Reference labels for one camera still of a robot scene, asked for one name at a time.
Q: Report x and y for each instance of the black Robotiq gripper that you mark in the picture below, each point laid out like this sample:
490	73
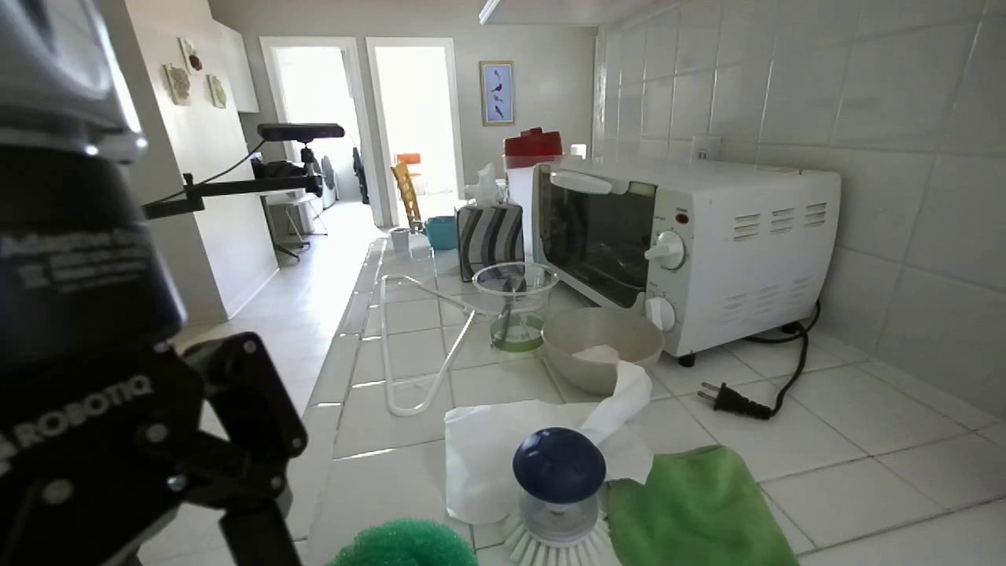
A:
84	316

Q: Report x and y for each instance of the white paper towel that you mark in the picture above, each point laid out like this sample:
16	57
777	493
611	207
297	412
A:
489	452

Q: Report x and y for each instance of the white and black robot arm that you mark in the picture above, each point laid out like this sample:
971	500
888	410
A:
51	73

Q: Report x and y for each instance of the green smiley face sponge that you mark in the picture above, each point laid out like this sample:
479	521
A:
403	545

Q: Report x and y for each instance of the white plastic clothes hanger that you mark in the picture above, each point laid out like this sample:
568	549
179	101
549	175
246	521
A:
395	348

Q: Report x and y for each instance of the teal plastic cup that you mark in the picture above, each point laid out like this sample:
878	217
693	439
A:
441	235

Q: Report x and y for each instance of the orange wooden chair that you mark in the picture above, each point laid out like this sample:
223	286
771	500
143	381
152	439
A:
407	192

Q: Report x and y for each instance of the clear glass cup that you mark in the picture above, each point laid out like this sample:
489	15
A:
515	301

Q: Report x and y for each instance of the dish brush with blue cap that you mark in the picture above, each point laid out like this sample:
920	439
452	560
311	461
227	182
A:
556	483

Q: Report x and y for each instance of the striped tissue box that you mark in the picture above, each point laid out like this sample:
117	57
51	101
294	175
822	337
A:
490	241

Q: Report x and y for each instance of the grey ceramic bowl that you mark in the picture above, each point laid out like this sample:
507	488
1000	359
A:
598	352

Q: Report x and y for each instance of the clear pitcher with red lid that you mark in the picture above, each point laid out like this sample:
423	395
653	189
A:
531	153

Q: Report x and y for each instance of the green microfibre cloth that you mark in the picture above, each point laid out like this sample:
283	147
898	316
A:
695	514

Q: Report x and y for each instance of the white toaster oven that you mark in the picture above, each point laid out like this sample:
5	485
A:
734	252

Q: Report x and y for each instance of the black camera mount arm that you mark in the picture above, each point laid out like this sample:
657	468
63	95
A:
246	183

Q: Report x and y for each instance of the round decorative wall plate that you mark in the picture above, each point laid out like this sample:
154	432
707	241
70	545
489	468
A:
176	82
214	94

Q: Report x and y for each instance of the framed blue wall picture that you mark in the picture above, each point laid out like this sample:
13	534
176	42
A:
498	94

